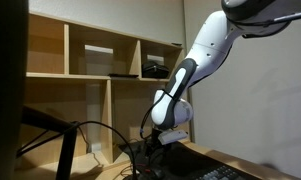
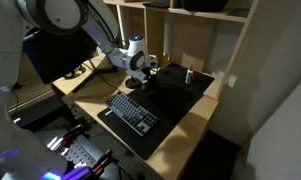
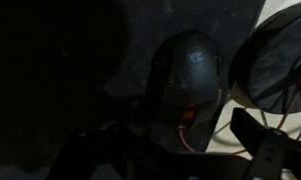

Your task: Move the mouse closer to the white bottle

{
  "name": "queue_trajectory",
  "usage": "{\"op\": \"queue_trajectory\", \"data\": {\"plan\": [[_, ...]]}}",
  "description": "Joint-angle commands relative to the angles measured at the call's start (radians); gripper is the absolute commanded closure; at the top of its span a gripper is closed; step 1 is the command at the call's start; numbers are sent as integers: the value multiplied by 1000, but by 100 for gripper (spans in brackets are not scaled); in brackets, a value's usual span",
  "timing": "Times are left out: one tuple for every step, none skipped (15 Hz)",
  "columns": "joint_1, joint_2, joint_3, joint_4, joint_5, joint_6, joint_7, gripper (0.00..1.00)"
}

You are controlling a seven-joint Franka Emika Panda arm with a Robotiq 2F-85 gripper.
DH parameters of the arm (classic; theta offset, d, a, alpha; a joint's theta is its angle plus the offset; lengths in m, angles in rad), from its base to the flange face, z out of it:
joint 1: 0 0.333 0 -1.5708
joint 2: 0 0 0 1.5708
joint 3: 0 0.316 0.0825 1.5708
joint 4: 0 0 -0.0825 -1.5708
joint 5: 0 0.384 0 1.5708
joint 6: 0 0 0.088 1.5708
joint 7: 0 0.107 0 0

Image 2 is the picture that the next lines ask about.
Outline flat black tablet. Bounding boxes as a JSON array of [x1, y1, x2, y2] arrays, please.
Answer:
[[142, 0, 171, 9]]

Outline black computer monitor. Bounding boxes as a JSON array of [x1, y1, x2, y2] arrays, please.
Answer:
[[22, 28, 98, 85]]

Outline light wooden shelf unit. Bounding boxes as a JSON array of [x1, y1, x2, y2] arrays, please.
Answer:
[[103, 0, 262, 102]]

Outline black desk mat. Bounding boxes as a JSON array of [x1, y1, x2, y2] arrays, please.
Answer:
[[96, 62, 216, 161]]

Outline black monitor stand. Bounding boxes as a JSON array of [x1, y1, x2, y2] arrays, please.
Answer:
[[71, 54, 120, 95]]

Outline black round stand base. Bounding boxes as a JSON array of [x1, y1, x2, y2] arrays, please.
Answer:
[[124, 75, 144, 90]]

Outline white wall outlet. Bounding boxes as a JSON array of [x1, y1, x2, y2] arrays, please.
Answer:
[[227, 74, 239, 89]]

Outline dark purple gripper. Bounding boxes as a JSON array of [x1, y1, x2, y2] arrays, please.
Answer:
[[136, 64, 159, 89]]

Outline white glue bottle red cap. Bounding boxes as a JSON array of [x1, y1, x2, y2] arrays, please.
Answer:
[[184, 64, 195, 85]]

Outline small yellowish object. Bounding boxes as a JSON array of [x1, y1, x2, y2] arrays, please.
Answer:
[[161, 52, 172, 67]]

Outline grey mechanical keyboard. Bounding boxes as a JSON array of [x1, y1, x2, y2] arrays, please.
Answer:
[[104, 92, 160, 137]]

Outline red handled pliers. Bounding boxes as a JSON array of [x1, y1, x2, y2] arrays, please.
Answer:
[[89, 149, 113, 172]]

